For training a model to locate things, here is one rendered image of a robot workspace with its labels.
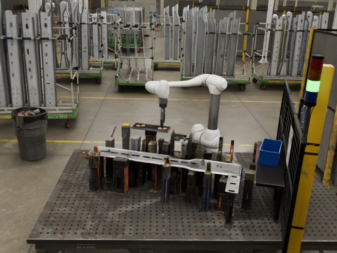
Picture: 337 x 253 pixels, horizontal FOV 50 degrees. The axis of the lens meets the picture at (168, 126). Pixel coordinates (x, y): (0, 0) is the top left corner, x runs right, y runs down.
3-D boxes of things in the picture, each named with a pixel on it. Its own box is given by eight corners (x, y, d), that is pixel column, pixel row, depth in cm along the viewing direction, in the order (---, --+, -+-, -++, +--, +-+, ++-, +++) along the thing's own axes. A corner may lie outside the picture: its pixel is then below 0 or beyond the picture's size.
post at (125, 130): (121, 167, 370) (121, 127, 355) (124, 164, 377) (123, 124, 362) (128, 168, 368) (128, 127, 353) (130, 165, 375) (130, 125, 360)
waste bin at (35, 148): (10, 163, 525) (4, 116, 501) (23, 148, 576) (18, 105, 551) (45, 164, 527) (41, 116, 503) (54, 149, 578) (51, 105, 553)
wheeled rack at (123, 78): (153, 94, 927) (155, 22, 867) (114, 93, 920) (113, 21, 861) (152, 78, 1106) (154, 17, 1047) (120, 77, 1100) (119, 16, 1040)
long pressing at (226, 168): (85, 155, 326) (85, 153, 325) (96, 146, 346) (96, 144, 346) (240, 177, 296) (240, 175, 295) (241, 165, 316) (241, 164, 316)
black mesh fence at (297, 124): (261, 334, 271) (292, 143, 219) (262, 201, 452) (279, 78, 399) (280, 339, 268) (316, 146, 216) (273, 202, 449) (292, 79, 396)
